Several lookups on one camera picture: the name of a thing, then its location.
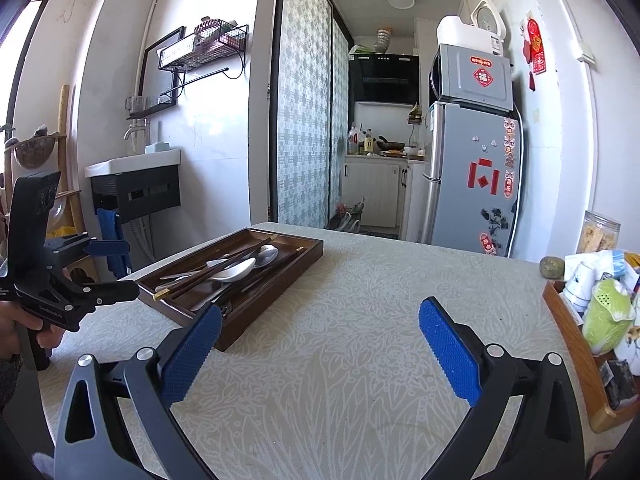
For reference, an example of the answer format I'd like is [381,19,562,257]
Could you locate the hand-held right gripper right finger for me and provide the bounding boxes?
[419,296,586,480]

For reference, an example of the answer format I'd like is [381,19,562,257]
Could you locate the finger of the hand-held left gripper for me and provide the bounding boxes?
[44,236,131,273]
[42,279,141,318]

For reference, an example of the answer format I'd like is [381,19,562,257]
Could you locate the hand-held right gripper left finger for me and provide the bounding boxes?
[54,302,223,480]

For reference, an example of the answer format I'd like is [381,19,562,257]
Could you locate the dark wooden gold-tipped chopstick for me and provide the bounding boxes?
[154,255,251,297]
[154,247,261,302]
[192,246,304,312]
[172,233,279,293]

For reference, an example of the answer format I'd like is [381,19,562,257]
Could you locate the white ceramic spoon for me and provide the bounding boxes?
[206,257,257,282]

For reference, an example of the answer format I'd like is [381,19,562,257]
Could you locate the metal fork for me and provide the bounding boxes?
[159,259,231,282]

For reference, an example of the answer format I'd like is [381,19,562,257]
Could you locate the dark brown wooden tray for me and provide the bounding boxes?
[136,227,325,352]

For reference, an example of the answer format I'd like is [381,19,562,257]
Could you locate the person's left hand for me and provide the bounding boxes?
[0,304,66,361]

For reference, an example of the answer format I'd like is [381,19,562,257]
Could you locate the blue towel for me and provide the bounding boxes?
[96,207,133,281]

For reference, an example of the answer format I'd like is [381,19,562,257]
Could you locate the wooden cabinet with cutout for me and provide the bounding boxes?
[65,255,101,283]

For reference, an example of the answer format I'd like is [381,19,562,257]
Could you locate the black vanity cabinet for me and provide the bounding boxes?
[91,164,182,225]

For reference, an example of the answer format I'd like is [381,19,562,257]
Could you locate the white sink basin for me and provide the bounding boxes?
[85,147,182,178]

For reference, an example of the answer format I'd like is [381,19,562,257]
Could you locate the wooden ladder rack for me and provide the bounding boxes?
[0,85,83,241]

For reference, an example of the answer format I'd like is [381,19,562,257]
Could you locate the metal faucet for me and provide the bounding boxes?
[122,127,147,156]

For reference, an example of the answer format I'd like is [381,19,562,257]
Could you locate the light wooden tray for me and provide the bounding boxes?
[542,280,640,433]

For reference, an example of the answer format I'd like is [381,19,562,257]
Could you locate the green-brown stone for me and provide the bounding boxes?
[539,256,567,281]

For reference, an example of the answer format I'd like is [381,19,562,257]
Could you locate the stacked white cups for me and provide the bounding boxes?
[564,260,596,313]

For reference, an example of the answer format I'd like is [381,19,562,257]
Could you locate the green cabbage-shaped ceramic pot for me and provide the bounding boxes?
[581,279,636,356]

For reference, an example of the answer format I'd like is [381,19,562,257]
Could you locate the plastic bag of vegetables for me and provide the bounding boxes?
[334,199,366,233]

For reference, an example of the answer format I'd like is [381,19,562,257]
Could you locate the grey two-door refrigerator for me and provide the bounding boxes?
[419,44,523,258]

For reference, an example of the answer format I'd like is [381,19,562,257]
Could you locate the black packet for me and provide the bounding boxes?
[600,357,638,408]

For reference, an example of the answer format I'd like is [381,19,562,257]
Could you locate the white kitchen cabinet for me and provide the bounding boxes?
[342,155,431,241]

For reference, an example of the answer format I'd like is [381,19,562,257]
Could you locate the clear plastic snack jar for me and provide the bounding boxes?
[576,209,622,255]

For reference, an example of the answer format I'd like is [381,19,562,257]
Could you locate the grey patterned sliding door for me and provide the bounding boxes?
[270,0,335,230]
[327,17,351,221]

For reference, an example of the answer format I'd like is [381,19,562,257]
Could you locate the black range hood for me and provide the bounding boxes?
[348,53,421,106]

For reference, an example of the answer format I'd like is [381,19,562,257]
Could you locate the white plastic box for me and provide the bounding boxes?
[436,15,496,53]

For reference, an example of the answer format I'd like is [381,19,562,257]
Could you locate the white rice cooker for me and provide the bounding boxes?
[470,0,506,56]

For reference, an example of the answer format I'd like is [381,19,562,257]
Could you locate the black wall ledge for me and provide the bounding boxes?
[125,94,178,120]

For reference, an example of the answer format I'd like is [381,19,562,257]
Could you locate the black-framed wall mirror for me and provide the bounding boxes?
[140,26,187,108]

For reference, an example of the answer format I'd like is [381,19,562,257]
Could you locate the black wire wall shelf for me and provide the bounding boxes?
[158,17,249,73]

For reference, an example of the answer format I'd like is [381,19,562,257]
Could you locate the red wall ornament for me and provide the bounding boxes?
[520,17,547,92]

